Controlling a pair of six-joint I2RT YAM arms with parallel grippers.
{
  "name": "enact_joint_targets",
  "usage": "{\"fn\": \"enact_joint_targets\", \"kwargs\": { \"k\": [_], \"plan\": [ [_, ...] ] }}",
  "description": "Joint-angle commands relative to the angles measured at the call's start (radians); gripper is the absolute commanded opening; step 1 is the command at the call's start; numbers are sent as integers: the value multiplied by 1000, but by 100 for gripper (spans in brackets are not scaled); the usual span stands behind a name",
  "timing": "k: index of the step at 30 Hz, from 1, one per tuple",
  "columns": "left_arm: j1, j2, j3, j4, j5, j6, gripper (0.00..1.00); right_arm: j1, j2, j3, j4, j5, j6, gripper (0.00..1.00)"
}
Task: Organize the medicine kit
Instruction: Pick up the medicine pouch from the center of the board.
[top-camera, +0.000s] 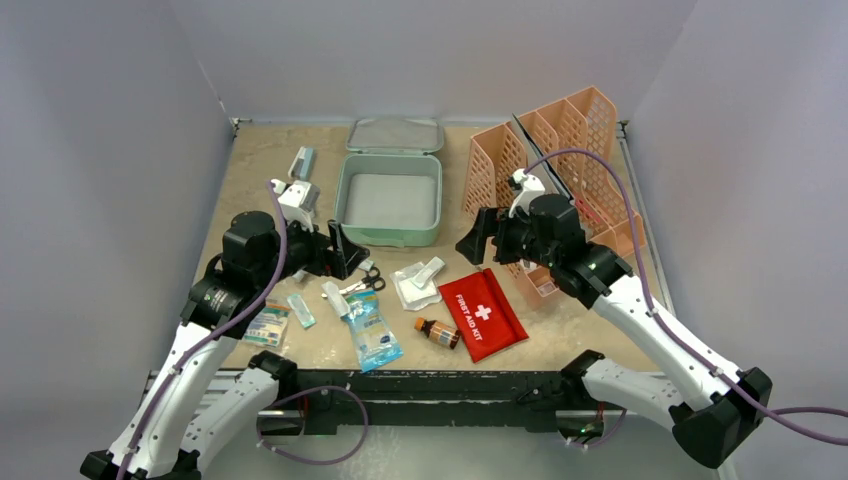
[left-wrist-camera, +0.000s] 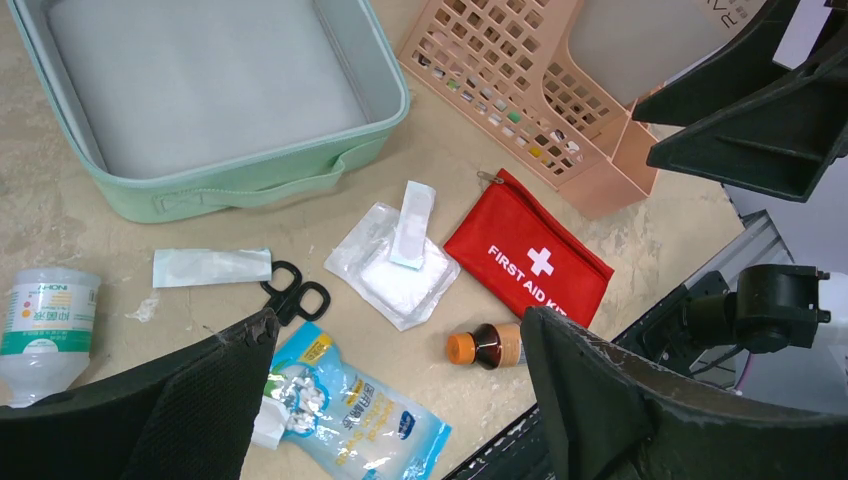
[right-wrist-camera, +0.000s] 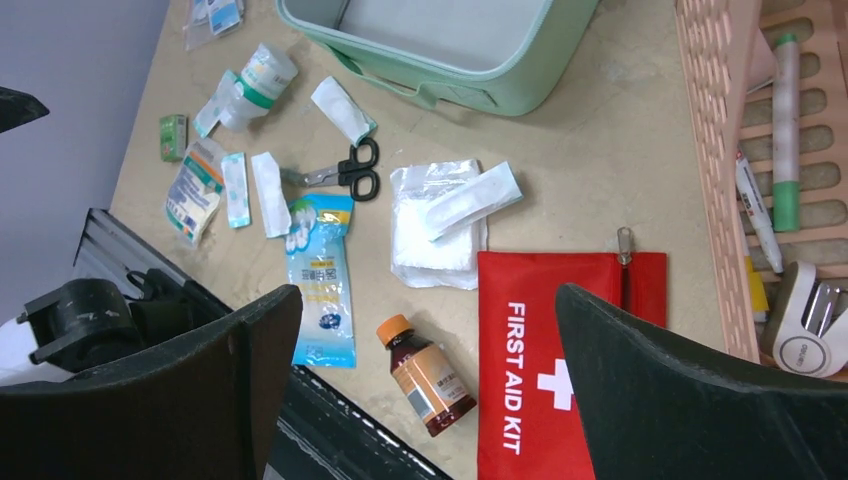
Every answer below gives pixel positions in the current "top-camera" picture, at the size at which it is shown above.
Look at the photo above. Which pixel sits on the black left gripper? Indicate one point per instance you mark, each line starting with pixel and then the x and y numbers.
pixel 337 262

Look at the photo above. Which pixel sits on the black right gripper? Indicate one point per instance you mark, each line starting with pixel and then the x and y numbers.
pixel 499 230

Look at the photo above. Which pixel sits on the small white packet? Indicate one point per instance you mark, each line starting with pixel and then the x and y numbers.
pixel 332 293

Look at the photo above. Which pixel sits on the small teal strip packet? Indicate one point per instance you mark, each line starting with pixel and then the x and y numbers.
pixel 301 310

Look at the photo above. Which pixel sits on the red first aid pouch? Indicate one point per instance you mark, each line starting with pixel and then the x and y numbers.
pixel 482 314

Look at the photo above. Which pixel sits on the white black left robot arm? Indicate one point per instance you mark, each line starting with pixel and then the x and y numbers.
pixel 170 437

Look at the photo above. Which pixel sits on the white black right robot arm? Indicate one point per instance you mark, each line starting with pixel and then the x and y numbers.
pixel 703 399

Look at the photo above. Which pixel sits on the brown glass medicine bottle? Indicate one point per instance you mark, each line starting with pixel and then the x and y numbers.
pixel 438 332

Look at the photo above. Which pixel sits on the white gauze packets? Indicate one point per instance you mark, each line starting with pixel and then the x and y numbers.
pixel 416 286

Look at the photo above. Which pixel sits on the mint green open case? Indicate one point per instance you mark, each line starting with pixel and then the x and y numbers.
pixel 389 191

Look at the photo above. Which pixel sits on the blue wet wipes packet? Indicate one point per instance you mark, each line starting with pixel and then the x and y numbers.
pixel 374 342

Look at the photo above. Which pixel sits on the grey folder in organizer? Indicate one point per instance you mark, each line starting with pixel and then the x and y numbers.
pixel 545 172

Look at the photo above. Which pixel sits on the bandage box in bag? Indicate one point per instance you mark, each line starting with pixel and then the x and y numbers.
pixel 269 327

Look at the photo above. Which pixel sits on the peach plastic file organizer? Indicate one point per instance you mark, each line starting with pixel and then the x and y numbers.
pixel 575 135

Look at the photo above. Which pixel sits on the black handled scissors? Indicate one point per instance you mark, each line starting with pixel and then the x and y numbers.
pixel 373 280

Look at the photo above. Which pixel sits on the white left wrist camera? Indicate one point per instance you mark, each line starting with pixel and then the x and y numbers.
pixel 298 201

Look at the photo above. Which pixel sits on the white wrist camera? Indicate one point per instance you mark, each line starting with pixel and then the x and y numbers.
pixel 527 187
pixel 298 201

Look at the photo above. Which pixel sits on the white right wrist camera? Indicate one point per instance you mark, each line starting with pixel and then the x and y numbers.
pixel 527 187

